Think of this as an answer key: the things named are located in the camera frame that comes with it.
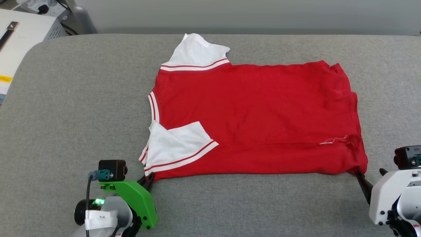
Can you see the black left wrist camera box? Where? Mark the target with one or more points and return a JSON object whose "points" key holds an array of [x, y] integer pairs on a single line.
{"points": [[111, 169]]}

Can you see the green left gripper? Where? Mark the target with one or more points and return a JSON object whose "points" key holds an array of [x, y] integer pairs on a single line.
{"points": [[136, 200]]}

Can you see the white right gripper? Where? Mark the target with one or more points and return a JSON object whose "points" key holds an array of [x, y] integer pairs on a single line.
{"points": [[384, 197]]}

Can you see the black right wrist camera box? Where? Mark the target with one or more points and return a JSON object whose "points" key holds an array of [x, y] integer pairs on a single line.
{"points": [[408, 156]]}

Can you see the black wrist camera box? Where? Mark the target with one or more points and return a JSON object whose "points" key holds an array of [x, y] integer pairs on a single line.
{"points": [[408, 156], [111, 169]]}

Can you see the grey partition post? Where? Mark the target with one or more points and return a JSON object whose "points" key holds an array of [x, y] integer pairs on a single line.
{"points": [[82, 19]]}

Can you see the white power strip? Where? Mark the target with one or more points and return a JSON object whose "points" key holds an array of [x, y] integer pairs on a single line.
{"points": [[33, 5]]}

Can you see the red and white jersey shirt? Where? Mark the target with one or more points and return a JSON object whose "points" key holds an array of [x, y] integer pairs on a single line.
{"points": [[256, 115]]}

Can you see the white tape label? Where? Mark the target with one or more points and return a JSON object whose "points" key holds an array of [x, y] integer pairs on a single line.
{"points": [[100, 219]]}

